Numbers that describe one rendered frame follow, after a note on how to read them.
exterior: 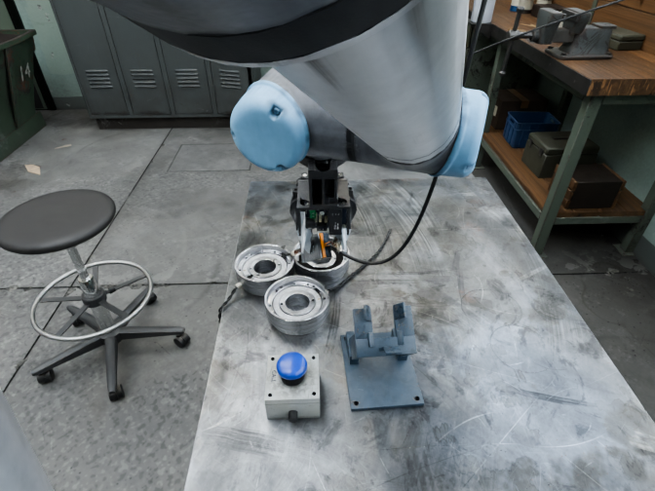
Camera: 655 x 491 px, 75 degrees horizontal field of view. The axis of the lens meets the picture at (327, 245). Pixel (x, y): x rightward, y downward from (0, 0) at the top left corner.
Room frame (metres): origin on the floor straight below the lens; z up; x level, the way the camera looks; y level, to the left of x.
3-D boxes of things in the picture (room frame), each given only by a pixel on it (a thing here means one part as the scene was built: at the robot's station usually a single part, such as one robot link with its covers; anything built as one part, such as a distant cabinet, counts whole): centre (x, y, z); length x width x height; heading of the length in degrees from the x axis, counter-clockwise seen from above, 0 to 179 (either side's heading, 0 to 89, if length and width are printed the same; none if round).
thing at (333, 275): (0.61, 0.01, 0.82); 0.10 x 0.10 x 0.04
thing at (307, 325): (0.49, 0.05, 0.82); 0.10 x 0.10 x 0.04
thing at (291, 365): (0.34, 0.05, 0.85); 0.04 x 0.04 x 0.05
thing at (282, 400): (0.34, 0.05, 0.82); 0.08 x 0.07 x 0.05; 2
